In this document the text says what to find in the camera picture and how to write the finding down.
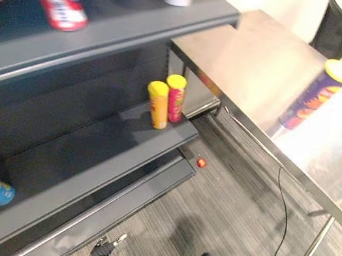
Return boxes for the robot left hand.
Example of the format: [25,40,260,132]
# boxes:
[89,227,129,256]

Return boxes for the orange chips can yellow lid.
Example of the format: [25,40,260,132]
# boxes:
[140,78,176,131]

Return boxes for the pink chips can yellow lid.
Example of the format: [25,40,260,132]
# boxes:
[159,72,190,124]

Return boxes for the purple chips can yellow lid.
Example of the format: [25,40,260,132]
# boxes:
[277,51,342,139]

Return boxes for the dark grey shelf unit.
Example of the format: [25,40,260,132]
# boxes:
[0,0,244,256]

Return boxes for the stainless steel table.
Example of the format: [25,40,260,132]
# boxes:
[134,0,342,256]

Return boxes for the black office chair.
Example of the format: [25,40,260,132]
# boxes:
[306,0,342,62]

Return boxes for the black cable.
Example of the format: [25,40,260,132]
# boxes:
[262,165,300,256]

